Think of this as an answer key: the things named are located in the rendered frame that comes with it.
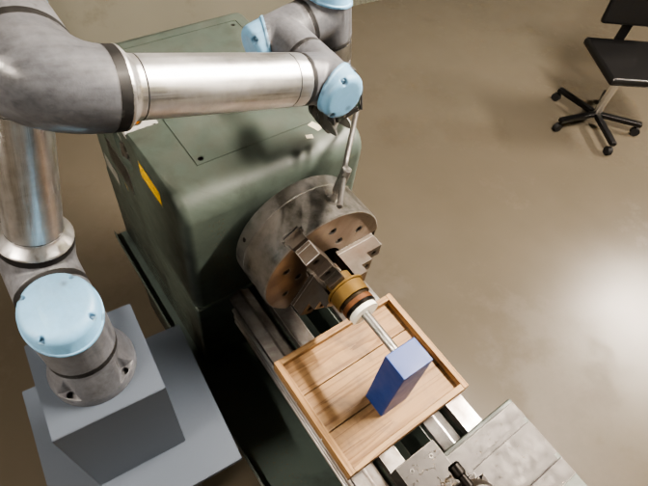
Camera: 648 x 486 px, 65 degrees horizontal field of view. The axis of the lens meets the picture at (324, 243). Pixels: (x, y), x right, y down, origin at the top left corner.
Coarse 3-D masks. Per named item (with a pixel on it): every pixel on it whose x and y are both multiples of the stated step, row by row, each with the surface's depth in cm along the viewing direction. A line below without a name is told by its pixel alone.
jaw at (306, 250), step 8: (296, 232) 104; (288, 240) 104; (296, 240) 103; (304, 240) 104; (296, 248) 104; (304, 248) 104; (312, 248) 103; (304, 256) 103; (312, 256) 103; (320, 256) 104; (312, 264) 105; (320, 264) 107; (328, 264) 106; (320, 272) 106; (328, 272) 107; (336, 272) 108; (328, 280) 108; (336, 280) 108
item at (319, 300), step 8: (312, 272) 118; (312, 280) 117; (320, 280) 117; (304, 288) 119; (312, 288) 117; (320, 288) 115; (296, 296) 121; (304, 296) 119; (312, 296) 117; (320, 296) 115; (328, 296) 114; (296, 304) 121; (304, 304) 119; (312, 304) 117; (320, 304) 117; (328, 304) 114; (304, 312) 120
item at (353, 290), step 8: (344, 272) 112; (344, 280) 109; (352, 280) 110; (360, 280) 111; (328, 288) 113; (336, 288) 109; (344, 288) 109; (352, 288) 108; (360, 288) 109; (368, 288) 112; (336, 296) 110; (344, 296) 108; (352, 296) 108; (360, 296) 108; (368, 296) 109; (336, 304) 110; (344, 304) 109; (352, 304) 108; (360, 304) 107; (344, 312) 109; (352, 312) 108
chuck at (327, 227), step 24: (312, 192) 108; (288, 216) 105; (312, 216) 104; (336, 216) 105; (360, 216) 111; (264, 240) 106; (312, 240) 106; (336, 240) 112; (264, 264) 106; (288, 264) 107; (336, 264) 122; (264, 288) 109; (288, 288) 115
